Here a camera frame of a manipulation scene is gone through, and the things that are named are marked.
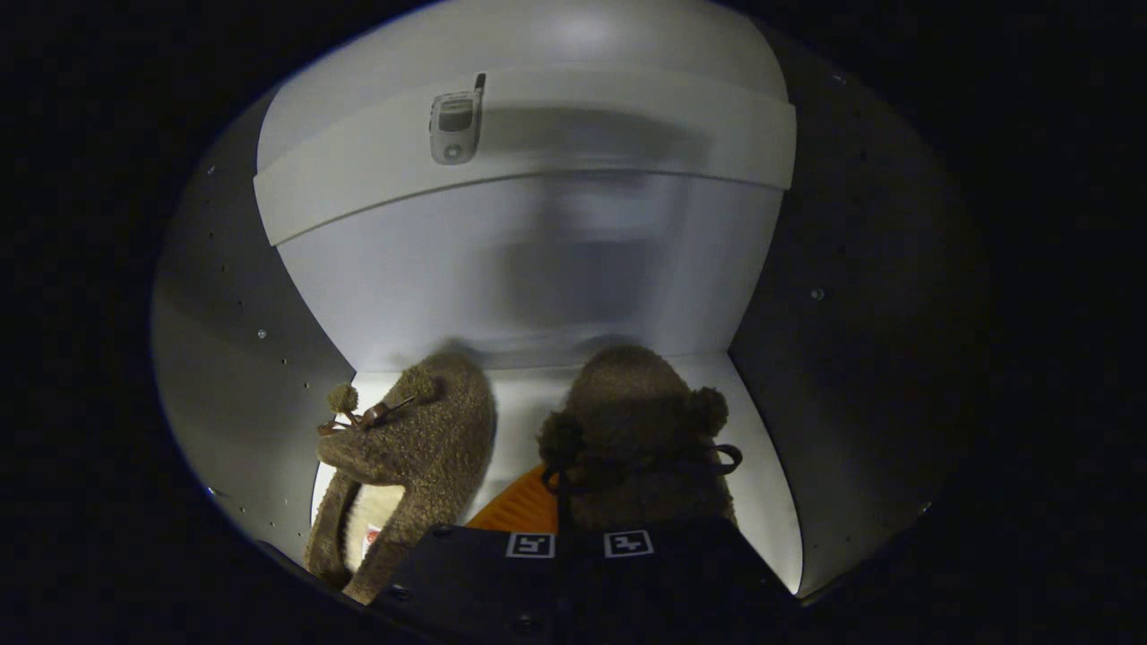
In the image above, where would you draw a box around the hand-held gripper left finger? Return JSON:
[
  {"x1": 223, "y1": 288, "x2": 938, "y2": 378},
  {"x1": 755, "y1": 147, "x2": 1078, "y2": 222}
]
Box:
[{"x1": 369, "y1": 464, "x2": 564, "y2": 645}]

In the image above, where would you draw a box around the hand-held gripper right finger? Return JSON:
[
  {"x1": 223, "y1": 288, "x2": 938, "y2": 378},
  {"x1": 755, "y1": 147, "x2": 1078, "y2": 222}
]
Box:
[{"x1": 563, "y1": 515, "x2": 807, "y2": 645}]

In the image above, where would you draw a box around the brown fuzzy shoe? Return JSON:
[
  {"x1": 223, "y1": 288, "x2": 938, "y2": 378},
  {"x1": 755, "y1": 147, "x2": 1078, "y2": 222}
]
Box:
[
  {"x1": 303, "y1": 351, "x2": 498, "y2": 606},
  {"x1": 536, "y1": 345, "x2": 745, "y2": 534}
]

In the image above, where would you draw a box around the dark grey shoe cabinet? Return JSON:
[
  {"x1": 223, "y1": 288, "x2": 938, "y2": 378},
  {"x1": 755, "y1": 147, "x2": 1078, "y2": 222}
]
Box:
[{"x1": 151, "y1": 0, "x2": 987, "y2": 610}]

